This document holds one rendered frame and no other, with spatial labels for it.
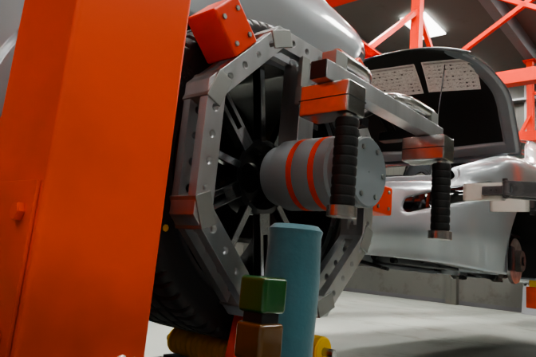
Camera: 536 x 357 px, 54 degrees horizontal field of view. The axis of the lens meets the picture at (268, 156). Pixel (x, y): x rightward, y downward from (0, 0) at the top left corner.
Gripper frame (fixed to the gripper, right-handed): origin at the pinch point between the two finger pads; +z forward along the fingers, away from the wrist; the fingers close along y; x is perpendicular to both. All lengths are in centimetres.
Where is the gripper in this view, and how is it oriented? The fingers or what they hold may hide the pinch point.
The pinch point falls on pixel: (483, 198)
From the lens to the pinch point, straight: 104.2
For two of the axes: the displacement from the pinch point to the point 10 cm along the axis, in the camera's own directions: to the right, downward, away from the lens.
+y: 6.5, 2.2, 7.2
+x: 0.9, -9.7, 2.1
